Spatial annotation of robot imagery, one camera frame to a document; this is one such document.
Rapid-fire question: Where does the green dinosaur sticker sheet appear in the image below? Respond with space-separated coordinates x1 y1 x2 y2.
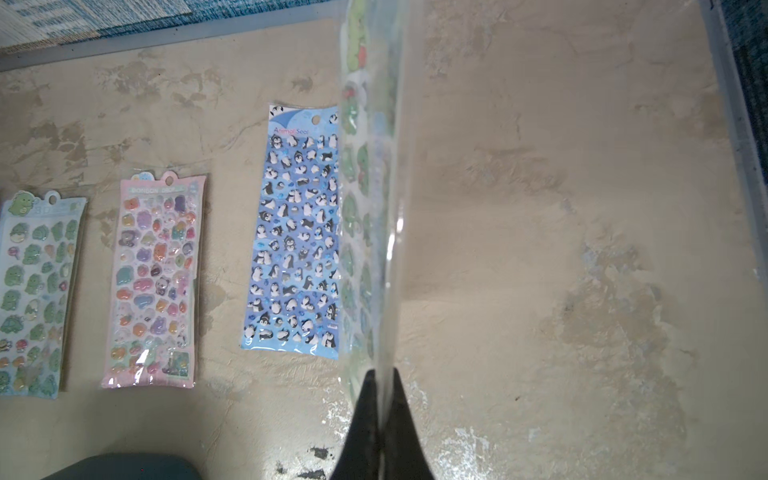
1 190 88 399

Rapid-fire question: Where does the blue penguin sticker sheet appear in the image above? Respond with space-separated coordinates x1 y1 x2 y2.
241 105 341 359

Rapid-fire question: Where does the teal plastic storage box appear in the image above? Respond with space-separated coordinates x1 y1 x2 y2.
44 453 202 480

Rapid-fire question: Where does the pink bonbon sticker sheet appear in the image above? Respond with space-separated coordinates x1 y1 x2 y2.
101 171 207 389

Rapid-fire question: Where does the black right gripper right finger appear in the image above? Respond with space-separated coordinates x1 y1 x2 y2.
383 368 434 480

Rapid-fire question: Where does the green frog sticker sheet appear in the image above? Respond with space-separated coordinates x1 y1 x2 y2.
339 1 424 408

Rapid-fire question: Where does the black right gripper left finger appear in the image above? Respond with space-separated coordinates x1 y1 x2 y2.
329 369 380 480

